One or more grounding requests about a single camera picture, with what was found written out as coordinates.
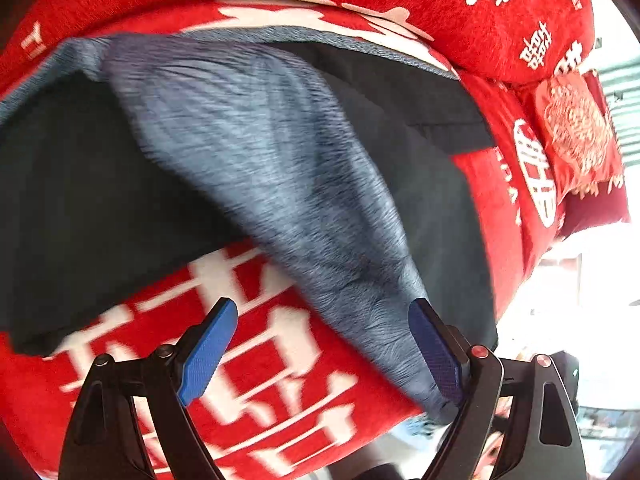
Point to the red wedding bed cover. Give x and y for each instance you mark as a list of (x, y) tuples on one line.
[(289, 382)]

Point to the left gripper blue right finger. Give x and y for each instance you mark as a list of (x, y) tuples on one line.
[(541, 441)]

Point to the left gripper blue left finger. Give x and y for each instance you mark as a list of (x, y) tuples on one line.
[(103, 439)]

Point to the red wedding quilt roll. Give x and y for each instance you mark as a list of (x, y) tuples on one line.
[(450, 5)]

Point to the black pants with patterned stripe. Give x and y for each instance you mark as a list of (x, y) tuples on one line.
[(125, 157)]

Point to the red embroidered pillow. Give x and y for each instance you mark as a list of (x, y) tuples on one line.
[(579, 143)]

